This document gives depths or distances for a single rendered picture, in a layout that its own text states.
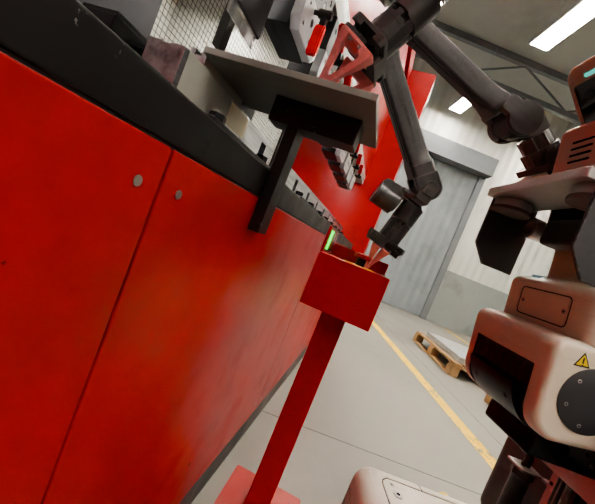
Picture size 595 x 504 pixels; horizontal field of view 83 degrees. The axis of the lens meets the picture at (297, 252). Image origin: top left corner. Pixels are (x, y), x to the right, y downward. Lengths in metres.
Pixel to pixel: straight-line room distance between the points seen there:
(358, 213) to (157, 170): 2.43
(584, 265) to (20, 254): 0.64
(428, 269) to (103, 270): 8.42
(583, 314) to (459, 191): 8.27
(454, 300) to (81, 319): 8.86
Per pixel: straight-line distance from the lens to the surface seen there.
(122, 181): 0.30
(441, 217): 8.68
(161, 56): 0.54
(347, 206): 2.71
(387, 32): 0.61
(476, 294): 9.25
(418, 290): 8.61
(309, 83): 0.50
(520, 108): 0.96
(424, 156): 0.88
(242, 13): 0.68
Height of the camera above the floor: 0.80
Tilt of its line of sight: 3 degrees down
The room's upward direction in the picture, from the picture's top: 22 degrees clockwise
